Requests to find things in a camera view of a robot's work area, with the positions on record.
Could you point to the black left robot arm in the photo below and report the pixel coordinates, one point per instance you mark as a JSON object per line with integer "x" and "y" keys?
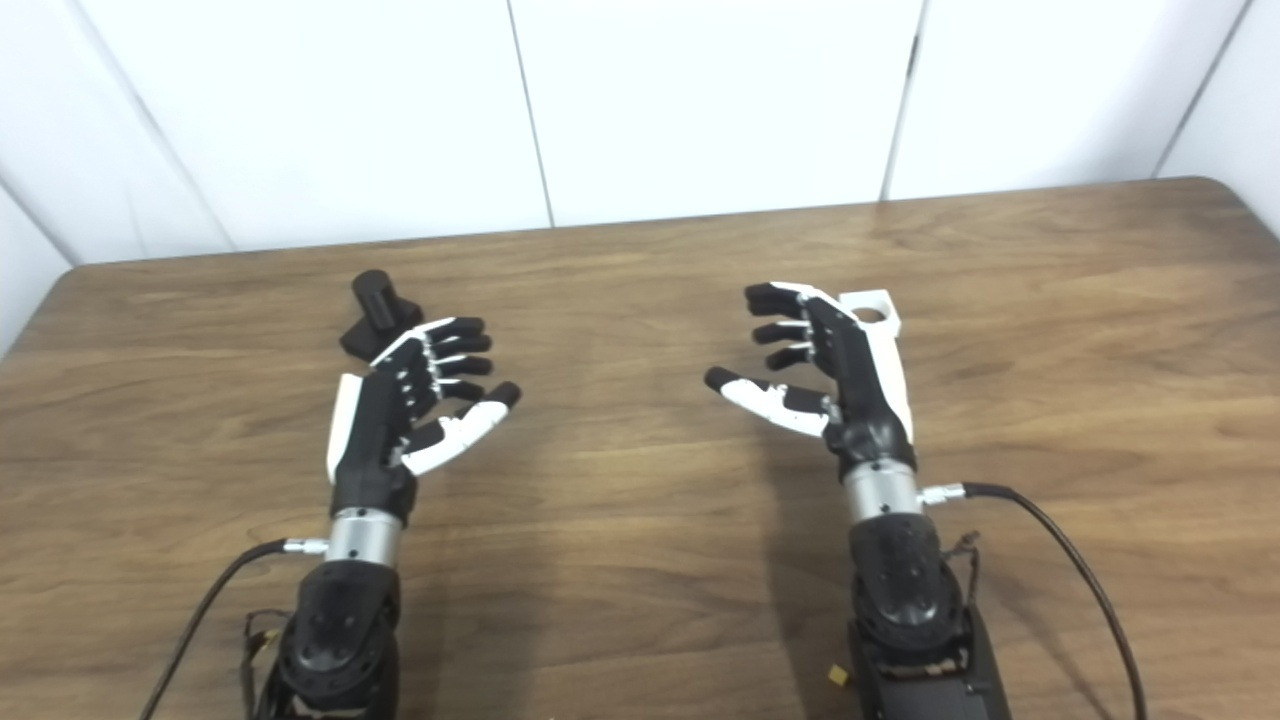
{"x": 340, "y": 620}

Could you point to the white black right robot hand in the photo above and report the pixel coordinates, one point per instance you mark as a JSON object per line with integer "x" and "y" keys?
{"x": 865, "y": 400}

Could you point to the white square piece with hole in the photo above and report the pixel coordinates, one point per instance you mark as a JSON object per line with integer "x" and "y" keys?
{"x": 893, "y": 322}

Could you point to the black peg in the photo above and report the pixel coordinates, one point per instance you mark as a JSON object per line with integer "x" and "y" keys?
{"x": 380, "y": 298}

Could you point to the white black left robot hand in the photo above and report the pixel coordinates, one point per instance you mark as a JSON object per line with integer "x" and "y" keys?
{"x": 372, "y": 430}

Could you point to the small yellow connector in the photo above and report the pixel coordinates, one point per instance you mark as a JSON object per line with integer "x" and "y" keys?
{"x": 838, "y": 675}

